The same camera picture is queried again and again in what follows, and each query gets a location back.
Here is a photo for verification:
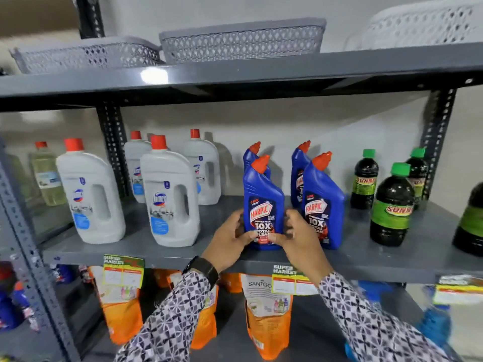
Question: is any person's left hand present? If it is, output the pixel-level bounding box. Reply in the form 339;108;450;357
201;209;261;274

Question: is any person's right hand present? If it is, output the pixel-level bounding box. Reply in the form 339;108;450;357
269;209;335;287

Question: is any blue toilet cleaner bottle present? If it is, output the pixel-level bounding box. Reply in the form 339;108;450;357
243;142;272;180
303;151;345;250
243;155;285;251
290;141;312;210

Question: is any person's right forearm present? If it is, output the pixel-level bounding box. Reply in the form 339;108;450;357
318;272;455;362

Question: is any person's left forearm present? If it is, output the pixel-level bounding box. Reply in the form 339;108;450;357
114;271;212;362

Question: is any green yellow shelf price tag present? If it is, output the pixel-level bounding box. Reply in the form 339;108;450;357
102;255;145;289
272;264;320;297
432;275;483;306

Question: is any orange white refill pouch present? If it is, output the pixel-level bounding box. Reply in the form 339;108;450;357
190;284;219;350
153;269;182;289
220;273;243;294
241;274;294;361
90;265;144;346

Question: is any black wristwatch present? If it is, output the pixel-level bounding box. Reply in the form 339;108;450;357
182;255;220;289

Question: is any white cleaner bottle red cap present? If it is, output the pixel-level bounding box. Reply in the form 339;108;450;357
183;129;222;206
124;130;152;204
56;138;126;245
140;135;201;248

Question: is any dark bottle green cap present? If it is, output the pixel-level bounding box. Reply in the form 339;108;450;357
405;148;429;211
452;182;483;257
350;149;379;210
370;162;415;248

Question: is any grey metal shelving rack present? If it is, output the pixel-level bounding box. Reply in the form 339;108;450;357
0;0;483;362

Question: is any dark blue bottle red cap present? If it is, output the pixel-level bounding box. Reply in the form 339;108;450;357
0;289;23;331
13;281;39;332
51;264;77;284

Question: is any grey perforated plastic basket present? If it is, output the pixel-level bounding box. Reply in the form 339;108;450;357
159;18;327;65
10;36;164;75

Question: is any clear yellowish bottle red cap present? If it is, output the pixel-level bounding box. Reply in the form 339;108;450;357
30;142;68;207

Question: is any white perforated plastic basket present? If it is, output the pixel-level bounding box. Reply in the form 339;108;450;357
343;0;483;52

